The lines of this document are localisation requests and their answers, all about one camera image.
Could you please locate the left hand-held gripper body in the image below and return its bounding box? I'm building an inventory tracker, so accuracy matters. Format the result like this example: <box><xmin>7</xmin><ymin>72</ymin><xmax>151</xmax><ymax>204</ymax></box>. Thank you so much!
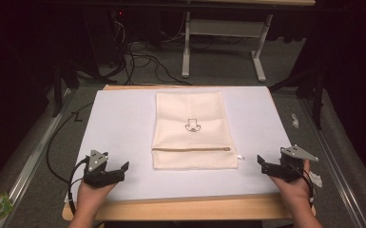
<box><xmin>83</xmin><ymin>149</ymin><xmax>126</xmax><ymax>189</ymax></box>

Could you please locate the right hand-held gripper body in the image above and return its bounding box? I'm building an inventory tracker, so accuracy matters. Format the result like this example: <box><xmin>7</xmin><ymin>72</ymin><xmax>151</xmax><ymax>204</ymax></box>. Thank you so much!
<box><xmin>260</xmin><ymin>144</ymin><xmax>319</xmax><ymax>183</ymax></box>

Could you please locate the person's left hand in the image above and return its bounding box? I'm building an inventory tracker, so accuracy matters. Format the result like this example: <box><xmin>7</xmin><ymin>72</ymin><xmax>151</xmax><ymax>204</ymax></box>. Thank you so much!
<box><xmin>75</xmin><ymin>180</ymin><xmax>118</xmax><ymax>219</ymax></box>

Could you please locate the person's right hand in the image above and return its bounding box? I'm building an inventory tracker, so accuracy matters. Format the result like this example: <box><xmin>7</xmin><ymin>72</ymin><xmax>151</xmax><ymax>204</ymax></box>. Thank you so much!
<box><xmin>268</xmin><ymin>159</ymin><xmax>312</xmax><ymax>217</ymax></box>

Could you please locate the white tissue scrap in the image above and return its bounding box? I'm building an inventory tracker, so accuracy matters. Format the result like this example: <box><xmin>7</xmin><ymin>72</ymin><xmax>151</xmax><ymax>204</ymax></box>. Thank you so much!
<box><xmin>308</xmin><ymin>170</ymin><xmax>324</xmax><ymax>189</ymax></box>

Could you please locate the white table mat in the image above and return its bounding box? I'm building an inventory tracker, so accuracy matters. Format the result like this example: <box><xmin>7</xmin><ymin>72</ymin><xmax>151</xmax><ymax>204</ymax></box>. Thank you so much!
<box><xmin>64</xmin><ymin>86</ymin><xmax>293</xmax><ymax>204</ymax></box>

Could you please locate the crumpled white paper scrap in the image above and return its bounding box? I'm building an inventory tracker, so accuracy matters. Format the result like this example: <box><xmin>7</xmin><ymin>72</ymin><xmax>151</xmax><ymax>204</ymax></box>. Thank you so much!
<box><xmin>290</xmin><ymin>112</ymin><xmax>300</xmax><ymax>129</ymax></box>

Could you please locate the cream zippered cloth bag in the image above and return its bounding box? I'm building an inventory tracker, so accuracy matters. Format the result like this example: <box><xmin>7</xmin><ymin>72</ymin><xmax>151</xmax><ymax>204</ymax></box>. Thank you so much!
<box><xmin>151</xmin><ymin>90</ymin><xmax>246</xmax><ymax>171</ymax></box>

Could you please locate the wooden table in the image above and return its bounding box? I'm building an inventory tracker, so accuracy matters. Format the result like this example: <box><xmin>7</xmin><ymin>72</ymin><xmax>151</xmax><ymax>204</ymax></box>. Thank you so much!
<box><xmin>61</xmin><ymin>83</ymin><xmax>318</xmax><ymax>222</ymax></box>

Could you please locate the black stand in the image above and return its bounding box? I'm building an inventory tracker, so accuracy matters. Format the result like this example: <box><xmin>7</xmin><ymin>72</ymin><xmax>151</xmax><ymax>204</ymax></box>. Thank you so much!
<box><xmin>267</xmin><ymin>67</ymin><xmax>329</xmax><ymax>131</ymax></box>
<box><xmin>50</xmin><ymin>53</ymin><xmax>108</xmax><ymax>119</ymax></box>

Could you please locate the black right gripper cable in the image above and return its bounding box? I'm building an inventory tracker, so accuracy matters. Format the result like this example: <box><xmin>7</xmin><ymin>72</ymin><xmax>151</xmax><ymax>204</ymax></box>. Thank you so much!
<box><xmin>285</xmin><ymin>161</ymin><xmax>316</xmax><ymax>204</ymax></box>

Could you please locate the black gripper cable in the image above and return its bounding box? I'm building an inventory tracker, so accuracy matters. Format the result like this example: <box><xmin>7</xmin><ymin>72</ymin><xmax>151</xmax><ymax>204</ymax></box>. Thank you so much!
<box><xmin>285</xmin><ymin>161</ymin><xmax>316</xmax><ymax>204</ymax></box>
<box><xmin>67</xmin><ymin>156</ymin><xmax>91</xmax><ymax>217</ymax></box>

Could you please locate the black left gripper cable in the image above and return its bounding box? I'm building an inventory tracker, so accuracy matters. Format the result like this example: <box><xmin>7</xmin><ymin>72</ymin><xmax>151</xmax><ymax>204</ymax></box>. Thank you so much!
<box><xmin>67</xmin><ymin>156</ymin><xmax>91</xmax><ymax>217</ymax></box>

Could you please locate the metal floor rail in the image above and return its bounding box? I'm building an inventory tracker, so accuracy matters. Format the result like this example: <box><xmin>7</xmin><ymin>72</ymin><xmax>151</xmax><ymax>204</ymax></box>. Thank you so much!
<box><xmin>0</xmin><ymin>88</ymin><xmax>74</xmax><ymax>228</ymax></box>
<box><xmin>298</xmin><ymin>97</ymin><xmax>366</xmax><ymax>228</ymax></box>

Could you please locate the black floor cable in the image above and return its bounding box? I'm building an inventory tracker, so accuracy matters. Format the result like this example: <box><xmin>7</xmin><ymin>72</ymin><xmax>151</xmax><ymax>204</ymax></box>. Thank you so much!
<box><xmin>45</xmin><ymin>100</ymin><xmax>95</xmax><ymax>185</ymax></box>

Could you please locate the bundle of black cables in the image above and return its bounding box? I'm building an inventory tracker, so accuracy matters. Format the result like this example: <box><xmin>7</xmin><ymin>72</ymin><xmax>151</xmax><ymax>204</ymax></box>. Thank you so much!
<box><xmin>108</xmin><ymin>10</ymin><xmax>194</xmax><ymax>87</ymax></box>

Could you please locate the white desk frame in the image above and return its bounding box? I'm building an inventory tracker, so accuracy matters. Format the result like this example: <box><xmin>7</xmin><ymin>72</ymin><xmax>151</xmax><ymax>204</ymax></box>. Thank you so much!
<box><xmin>181</xmin><ymin>10</ymin><xmax>274</xmax><ymax>84</ymax></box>

